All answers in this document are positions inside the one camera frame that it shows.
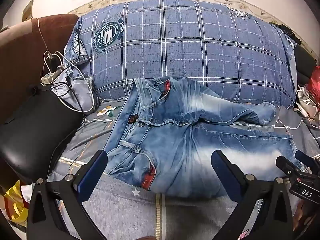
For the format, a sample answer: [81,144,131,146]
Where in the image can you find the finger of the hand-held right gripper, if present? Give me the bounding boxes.
[276,156,308,181]
[295,150,320,173]

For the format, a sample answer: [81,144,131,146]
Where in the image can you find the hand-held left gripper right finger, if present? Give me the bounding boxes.
[211,150,294,240]

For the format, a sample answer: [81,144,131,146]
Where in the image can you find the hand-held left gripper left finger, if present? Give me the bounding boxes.
[26,149,108,240]

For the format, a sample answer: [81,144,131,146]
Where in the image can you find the blue denim pants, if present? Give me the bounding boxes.
[102,76,304,198]

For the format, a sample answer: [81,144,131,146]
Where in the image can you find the white crumpled plastic bag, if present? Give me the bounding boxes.
[295,84,320,128]

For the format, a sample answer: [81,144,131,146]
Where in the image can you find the grey patterned bed sheet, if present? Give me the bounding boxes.
[49,99,320,240]

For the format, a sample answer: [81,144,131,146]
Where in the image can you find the red plastic bag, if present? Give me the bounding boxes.
[309,65,320,98]

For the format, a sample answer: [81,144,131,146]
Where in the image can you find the yellow plastic packaging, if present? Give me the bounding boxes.
[4,180,29,223]

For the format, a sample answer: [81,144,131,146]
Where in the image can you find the black bag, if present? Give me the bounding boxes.
[292,45,318,85]

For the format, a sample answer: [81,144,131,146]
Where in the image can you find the white power strip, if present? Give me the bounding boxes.
[41,65,64,84]

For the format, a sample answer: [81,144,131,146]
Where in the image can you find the blue plaid quilt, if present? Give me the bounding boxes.
[62,0,298,108]

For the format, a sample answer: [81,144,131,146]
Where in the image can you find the black cable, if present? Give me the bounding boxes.
[41,29,100,112]

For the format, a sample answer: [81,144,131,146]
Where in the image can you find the wall picture frame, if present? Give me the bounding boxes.
[22,0,34,19]

